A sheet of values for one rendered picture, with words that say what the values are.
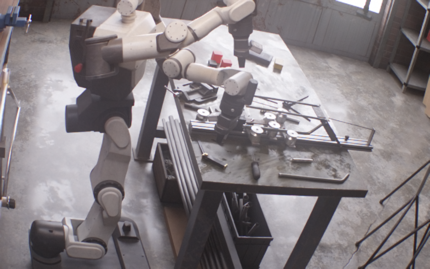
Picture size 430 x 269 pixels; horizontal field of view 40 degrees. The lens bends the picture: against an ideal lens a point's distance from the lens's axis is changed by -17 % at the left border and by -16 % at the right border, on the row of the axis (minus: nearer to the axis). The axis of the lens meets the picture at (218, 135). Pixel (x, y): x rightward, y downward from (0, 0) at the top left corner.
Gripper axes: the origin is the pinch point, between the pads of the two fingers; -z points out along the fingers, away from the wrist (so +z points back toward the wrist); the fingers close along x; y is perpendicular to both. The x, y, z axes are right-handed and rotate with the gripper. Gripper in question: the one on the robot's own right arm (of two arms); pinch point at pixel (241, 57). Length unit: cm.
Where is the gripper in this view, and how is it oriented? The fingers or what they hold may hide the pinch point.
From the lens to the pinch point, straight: 242.5
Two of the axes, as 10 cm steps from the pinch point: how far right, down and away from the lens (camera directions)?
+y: -10.0, 0.1, 0.4
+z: -0.3, -8.2, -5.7
